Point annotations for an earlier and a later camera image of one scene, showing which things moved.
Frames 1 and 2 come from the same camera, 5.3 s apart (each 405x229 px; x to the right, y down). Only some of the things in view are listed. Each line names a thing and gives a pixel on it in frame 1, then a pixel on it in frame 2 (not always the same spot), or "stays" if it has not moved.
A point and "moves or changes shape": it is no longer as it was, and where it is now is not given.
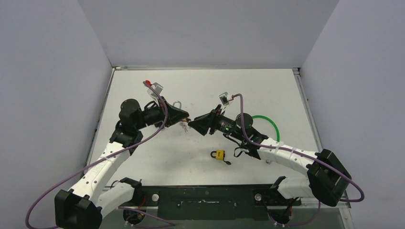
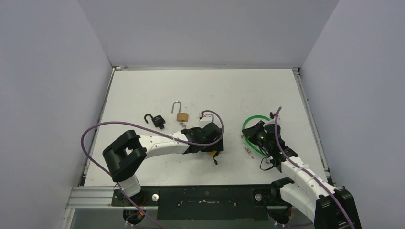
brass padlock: (184, 119) stays
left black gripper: (174, 114) to (215, 147)
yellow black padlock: (219, 154) moves or changes shape
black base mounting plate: (244, 203) stays
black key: (228, 162) to (215, 160)
